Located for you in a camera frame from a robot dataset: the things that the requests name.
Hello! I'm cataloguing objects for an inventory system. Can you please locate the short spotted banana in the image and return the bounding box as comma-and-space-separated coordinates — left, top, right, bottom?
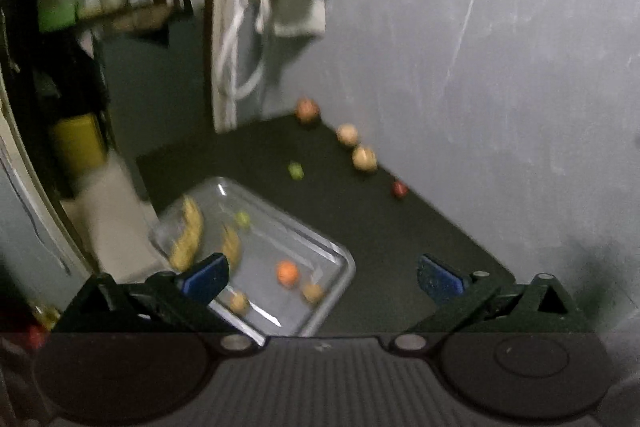
220, 223, 242, 269

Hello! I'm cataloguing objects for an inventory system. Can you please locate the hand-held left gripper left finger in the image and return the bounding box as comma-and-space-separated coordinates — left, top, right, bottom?
60, 252, 268, 353

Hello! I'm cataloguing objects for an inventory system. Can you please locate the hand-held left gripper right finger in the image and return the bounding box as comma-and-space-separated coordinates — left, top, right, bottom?
389, 254, 593, 353

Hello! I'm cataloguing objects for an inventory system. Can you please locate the white towel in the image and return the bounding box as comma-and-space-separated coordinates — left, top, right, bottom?
255, 0, 328, 38

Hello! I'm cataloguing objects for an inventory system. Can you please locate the red apple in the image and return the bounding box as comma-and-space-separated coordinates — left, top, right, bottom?
295, 98, 321, 125

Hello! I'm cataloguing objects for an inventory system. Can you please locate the steel tray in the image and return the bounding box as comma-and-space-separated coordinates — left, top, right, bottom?
150, 177, 357, 337

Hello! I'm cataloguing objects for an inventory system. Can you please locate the long yellow banana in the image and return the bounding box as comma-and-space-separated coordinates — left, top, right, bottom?
167, 196, 206, 270

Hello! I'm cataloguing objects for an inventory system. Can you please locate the green box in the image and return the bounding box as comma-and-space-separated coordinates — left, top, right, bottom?
37, 0, 78, 32

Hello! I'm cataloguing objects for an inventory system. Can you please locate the yellow container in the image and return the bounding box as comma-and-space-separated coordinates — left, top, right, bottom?
50, 114, 108, 172

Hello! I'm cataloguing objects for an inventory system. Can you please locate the grey blue cabinet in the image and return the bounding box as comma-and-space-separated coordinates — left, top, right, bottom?
95, 14, 216, 152

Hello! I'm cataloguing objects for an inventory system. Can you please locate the white hose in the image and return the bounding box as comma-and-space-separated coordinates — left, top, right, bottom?
215, 0, 268, 100

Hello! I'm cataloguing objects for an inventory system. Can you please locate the orange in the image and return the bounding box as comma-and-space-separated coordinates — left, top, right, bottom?
276, 261, 300, 287

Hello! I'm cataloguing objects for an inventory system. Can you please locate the striped cream melon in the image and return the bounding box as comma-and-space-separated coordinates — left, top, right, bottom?
351, 146, 378, 172
336, 123, 360, 146

